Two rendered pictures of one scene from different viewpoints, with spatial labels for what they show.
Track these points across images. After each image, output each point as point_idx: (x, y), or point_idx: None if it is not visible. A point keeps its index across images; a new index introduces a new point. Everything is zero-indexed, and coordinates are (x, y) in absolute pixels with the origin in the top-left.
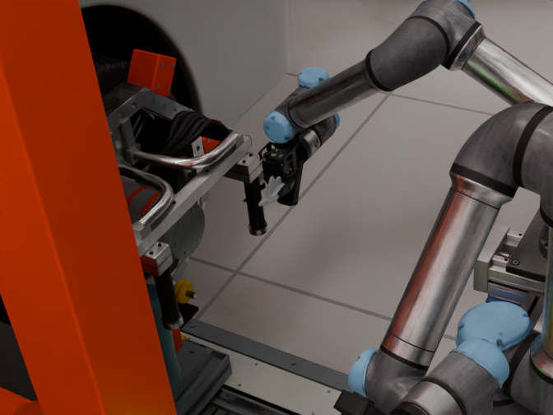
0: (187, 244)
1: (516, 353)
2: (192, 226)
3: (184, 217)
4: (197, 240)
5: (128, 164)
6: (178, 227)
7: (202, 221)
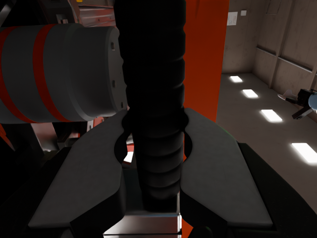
0: (119, 52)
1: None
2: (118, 79)
3: (124, 97)
4: (114, 48)
5: (45, 149)
6: (126, 86)
7: (111, 78)
